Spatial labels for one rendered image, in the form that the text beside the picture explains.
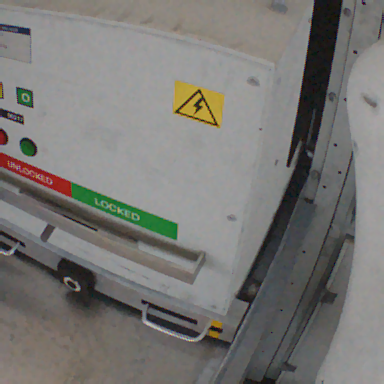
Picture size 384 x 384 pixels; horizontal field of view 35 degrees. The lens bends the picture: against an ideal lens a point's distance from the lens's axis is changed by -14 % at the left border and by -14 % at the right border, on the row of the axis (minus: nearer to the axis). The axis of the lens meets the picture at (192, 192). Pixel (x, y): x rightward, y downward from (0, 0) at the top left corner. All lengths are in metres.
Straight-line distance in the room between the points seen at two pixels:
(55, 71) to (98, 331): 0.46
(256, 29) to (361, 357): 0.38
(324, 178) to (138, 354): 0.47
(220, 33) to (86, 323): 0.57
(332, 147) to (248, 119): 0.47
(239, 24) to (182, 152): 0.18
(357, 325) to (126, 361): 0.51
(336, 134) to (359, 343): 0.57
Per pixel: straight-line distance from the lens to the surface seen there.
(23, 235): 1.08
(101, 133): 0.81
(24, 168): 0.96
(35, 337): 1.06
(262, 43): 0.68
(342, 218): 1.27
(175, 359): 1.04
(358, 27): 0.98
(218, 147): 0.74
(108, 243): 0.89
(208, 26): 0.69
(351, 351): 0.65
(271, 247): 1.17
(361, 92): 0.45
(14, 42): 0.80
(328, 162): 1.18
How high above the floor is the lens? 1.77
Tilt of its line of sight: 49 degrees down
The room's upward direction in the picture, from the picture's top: 6 degrees clockwise
